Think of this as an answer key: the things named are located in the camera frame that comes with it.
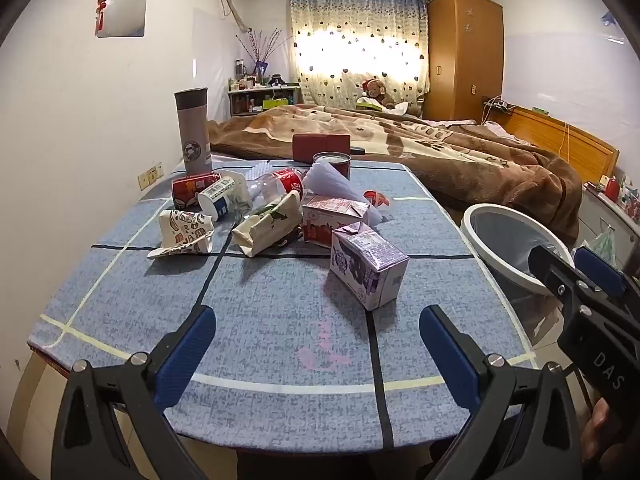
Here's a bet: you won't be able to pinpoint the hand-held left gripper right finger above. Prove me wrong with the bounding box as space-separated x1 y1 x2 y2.
419 304 583 480

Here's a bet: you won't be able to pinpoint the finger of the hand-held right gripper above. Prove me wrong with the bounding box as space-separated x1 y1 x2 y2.
574 248 626 297
529 245 601 306

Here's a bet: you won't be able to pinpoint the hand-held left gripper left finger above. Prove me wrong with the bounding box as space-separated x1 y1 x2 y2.
50 305 236 480

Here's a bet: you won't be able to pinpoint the white trash bin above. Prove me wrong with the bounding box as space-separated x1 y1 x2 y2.
462 204 576 297

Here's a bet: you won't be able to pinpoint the purple milk carton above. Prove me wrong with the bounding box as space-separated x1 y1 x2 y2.
327 221 410 312

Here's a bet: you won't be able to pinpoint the printed paper cup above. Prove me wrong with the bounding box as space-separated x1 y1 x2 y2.
146 209 216 260

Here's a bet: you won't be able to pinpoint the cream carton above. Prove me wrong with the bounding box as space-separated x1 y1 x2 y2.
231 192 303 258

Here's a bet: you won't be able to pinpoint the white blue paper cup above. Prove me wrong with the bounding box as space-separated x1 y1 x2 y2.
197 176 241 222

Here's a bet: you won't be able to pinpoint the red soda can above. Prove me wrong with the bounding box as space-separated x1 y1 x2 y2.
171 172 222 211

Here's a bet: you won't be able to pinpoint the pink milk carton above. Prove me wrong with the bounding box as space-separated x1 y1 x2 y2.
301 195 371 249

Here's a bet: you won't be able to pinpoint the clear plastic bottle red label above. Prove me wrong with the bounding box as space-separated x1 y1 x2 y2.
245 167 307 213

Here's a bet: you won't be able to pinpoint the dark red tin can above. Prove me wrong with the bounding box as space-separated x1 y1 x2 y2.
313 151 352 181

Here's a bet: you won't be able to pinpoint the person's right hand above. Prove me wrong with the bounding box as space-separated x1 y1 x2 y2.
580 399 618 466

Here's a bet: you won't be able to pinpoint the hanging plastic bag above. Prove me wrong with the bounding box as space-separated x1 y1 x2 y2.
582 225 618 266

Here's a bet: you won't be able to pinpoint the translucent bin liner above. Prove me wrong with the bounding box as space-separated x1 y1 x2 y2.
475 212 561 286

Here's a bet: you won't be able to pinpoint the grey nightstand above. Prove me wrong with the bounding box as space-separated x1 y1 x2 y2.
582 182 640 261

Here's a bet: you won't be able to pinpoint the blue checked tablecloth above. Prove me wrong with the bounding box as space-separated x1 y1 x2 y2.
27 157 538 453

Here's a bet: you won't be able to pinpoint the wooden bed headboard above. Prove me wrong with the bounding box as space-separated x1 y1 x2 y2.
487 105 621 186

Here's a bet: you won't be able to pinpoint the pink pillow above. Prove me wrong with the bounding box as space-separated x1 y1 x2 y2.
425 119 536 146

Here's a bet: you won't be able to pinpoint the brown printed blanket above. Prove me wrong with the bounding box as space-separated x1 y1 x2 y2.
207 104 583 246

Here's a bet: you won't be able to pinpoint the grey thermos tumbler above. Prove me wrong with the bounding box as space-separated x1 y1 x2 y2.
174 87 213 176

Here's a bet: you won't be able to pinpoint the wooden wardrobe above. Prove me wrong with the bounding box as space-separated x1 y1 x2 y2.
426 0 505 122

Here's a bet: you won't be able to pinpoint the dark red box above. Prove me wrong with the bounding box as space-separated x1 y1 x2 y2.
292 133 352 163

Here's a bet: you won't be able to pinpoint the brown teddy bear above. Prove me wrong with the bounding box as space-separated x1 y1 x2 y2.
361 79 396 110

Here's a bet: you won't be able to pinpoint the purple decorative branches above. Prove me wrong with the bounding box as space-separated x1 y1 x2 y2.
235 27 293 78

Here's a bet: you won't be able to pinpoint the dotted window curtain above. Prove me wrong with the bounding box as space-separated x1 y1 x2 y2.
287 0 431 107

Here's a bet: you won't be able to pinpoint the charging cable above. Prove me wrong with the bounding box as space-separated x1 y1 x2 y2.
557 122 573 161

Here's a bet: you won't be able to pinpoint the wall socket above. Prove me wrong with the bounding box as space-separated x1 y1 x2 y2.
137 162 165 191

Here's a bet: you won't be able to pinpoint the cluttered wall shelf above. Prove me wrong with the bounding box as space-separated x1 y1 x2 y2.
227 85 302 118

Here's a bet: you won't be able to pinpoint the wall mirror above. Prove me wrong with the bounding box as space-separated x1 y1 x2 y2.
97 0 148 38

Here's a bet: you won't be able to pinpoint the air conditioner hose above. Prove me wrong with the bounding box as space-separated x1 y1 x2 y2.
215 0 256 31

